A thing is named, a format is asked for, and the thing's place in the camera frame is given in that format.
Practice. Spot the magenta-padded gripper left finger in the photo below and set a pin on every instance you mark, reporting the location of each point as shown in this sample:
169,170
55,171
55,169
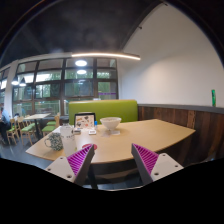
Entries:
78,160

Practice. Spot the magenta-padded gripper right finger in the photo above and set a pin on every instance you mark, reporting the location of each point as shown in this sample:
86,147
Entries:
148,160

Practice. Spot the flat round red coaster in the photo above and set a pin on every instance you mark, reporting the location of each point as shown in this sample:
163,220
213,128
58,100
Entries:
87,145

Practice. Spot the green speckled ceramic mug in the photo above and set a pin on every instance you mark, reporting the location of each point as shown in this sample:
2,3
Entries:
56,141

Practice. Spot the white paper napkin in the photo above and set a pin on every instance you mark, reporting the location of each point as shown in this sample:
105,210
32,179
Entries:
115,132

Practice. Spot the white ceramic bowl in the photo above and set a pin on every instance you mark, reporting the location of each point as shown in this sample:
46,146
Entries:
110,122

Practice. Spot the group of green-seated wooden chairs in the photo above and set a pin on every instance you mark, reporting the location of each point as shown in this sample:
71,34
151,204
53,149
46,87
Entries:
28,127

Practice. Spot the light wooden dining table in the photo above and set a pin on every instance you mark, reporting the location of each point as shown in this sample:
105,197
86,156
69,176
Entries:
36,116

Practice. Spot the green upholstered bench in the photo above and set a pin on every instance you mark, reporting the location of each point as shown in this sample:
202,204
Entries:
110,108

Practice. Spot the person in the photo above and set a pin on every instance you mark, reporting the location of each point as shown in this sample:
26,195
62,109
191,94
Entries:
4,121

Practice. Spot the long curved ceiling light strip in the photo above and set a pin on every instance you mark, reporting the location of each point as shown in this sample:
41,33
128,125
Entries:
106,55

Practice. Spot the large dark-framed window wall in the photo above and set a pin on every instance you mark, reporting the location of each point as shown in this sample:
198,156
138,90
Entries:
78,88

